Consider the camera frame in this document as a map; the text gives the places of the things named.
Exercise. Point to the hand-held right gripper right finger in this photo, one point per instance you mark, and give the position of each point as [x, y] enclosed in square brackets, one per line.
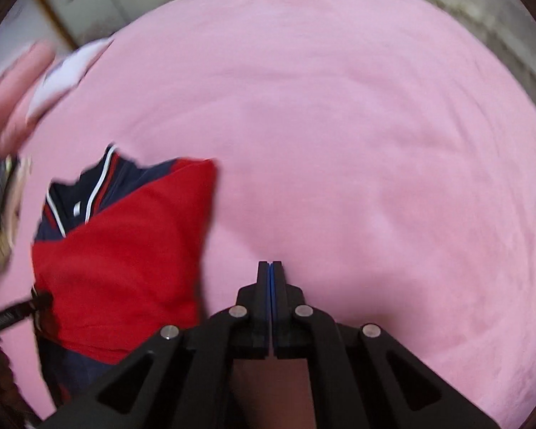
[280, 304]

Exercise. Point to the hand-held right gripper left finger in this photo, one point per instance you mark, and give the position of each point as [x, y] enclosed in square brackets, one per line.
[263, 304]

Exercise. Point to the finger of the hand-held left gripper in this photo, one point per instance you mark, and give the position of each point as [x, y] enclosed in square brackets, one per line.
[40, 302]

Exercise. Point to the navy and red varsity jacket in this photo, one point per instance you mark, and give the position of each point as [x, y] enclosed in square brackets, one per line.
[125, 254]

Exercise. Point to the cream folded garments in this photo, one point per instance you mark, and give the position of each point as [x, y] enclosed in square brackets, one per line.
[12, 232]

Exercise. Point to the pink fleece bed blanket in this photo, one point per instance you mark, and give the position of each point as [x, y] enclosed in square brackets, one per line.
[339, 143]

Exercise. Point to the folded pink quilt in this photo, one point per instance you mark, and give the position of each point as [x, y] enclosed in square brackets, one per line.
[13, 102]

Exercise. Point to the white printed pillow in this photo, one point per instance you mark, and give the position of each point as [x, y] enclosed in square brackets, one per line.
[67, 73]

